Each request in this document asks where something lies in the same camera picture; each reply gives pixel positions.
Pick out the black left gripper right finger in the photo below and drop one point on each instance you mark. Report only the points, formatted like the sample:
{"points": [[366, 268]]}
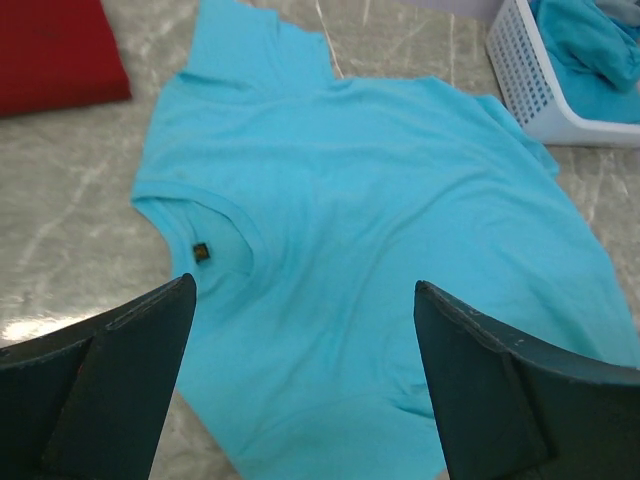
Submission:
{"points": [[508, 405]]}

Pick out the folded red t-shirt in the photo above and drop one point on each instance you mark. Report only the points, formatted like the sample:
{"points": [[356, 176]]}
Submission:
{"points": [[58, 54]]}

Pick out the blue t-shirt in basket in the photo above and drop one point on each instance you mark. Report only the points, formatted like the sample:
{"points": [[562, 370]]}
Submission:
{"points": [[576, 39]]}

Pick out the white plastic laundry basket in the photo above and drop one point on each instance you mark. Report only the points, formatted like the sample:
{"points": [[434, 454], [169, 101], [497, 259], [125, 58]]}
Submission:
{"points": [[531, 91]]}

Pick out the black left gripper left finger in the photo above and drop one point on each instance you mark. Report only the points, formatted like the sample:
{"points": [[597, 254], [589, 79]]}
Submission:
{"points": [[89, 401]]}

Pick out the light blue t-shirt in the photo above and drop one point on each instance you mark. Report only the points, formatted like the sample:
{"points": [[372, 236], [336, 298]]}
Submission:
{"points": [[307, 207]]}

